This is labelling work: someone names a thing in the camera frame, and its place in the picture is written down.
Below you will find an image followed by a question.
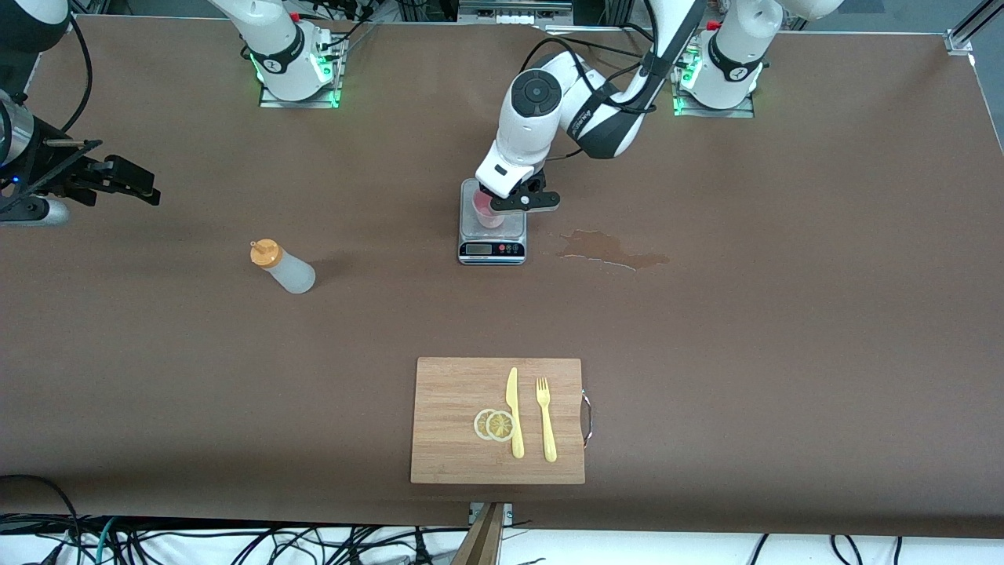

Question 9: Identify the pink plastic cup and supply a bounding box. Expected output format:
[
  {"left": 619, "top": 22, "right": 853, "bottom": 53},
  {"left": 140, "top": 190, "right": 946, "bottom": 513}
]
[{"left": 472, "top": 193, "right": 507, "bottom": 230}]

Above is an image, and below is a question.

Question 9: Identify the translucent sauce bottle orange cap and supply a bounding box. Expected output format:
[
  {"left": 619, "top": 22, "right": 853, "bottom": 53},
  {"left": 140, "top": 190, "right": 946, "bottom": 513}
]
[{"left": 249, "top": 239, "right": 316, "bottom": 295}]

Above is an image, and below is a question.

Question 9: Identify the silver digital kitchen scale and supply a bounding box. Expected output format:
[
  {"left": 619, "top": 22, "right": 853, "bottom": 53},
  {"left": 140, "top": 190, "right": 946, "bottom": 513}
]
[{"left": 458, "top": 178, "right": 527, "bottom": 266}]

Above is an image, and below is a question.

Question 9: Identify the brown liquid spill stain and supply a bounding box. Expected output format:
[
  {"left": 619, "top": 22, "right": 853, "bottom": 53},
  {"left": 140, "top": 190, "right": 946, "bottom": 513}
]
[{"left": 549, "top": 229, "right": 671, "bottom": 272}]

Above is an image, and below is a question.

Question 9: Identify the white power strip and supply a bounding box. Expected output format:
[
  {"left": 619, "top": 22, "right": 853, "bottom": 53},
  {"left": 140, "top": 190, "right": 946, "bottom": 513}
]
[{"left": 459, "top": 0, "right": 573, "bottom": 26}]

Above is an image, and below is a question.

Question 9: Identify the yellow plastic knife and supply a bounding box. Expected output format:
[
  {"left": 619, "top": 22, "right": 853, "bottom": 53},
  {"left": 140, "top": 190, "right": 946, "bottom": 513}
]
[{"left": 506, "top": 366, "right": 526, "bottom": 460}]

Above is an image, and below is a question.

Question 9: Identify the wooden cutting board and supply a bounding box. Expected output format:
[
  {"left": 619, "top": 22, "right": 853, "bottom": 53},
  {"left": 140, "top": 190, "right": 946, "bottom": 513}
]
[{"left": 410, "top": 357, "right": 594, "bottom": 485}]

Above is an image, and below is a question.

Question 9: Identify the brown table cover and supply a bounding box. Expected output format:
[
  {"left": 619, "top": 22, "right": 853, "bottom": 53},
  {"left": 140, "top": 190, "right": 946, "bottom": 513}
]
[{"left": 0, "top": 14, "right": 1004, "bottom": 542}]

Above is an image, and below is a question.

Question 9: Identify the yellow plastic fork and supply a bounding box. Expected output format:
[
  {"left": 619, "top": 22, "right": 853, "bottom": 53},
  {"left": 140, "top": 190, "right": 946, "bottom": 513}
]
[{"left": 536, "top": 377, "right": 558, "bottom": 463}]

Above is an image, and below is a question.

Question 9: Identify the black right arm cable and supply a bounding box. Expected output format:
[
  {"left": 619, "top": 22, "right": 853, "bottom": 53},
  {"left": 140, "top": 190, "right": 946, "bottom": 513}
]
[{"left": 59, "top": 12, "right": 93, "bottom": 134}]

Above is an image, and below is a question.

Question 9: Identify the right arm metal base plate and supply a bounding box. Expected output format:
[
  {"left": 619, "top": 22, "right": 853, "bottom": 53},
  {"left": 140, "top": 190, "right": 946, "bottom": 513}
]
[{"left": 259, "top": 35, "right": 343, "bottom": 109}]

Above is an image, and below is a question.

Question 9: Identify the black right base cable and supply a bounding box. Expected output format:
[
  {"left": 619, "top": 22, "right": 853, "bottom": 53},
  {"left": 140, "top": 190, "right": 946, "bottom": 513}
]
[{"left": 318, "top": 0, "right": 381, "bottom": 60}]

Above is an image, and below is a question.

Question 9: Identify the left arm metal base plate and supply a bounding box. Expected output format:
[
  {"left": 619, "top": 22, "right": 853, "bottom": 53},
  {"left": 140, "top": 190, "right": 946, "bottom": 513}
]
[{"left": 673, "top": 39, "right": 755, "bottom": 118}]

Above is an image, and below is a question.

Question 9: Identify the black looped floor cable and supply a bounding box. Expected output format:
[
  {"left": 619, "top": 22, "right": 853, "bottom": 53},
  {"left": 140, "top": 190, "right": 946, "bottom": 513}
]
[{"left": 0, "top": 474, "right": 79, "bottom": 565}]

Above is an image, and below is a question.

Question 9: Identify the small metal bracket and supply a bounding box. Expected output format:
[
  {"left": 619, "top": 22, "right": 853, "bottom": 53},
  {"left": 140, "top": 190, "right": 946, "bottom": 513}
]
[{"left": 469, "top": 502, "right": 515, "bottom": 527}]

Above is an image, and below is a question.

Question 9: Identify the teal floor cable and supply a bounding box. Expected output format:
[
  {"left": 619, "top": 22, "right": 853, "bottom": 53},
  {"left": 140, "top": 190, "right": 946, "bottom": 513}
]
[{"left": 93, "top": 516, "right": 120, "bottom": 565}]

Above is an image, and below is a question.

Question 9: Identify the aluminium frame profile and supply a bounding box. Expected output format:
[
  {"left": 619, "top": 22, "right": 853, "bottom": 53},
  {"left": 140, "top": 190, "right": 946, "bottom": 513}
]
[{"left": 945, "top": 0, "right": 1004, "bottom": 56}]

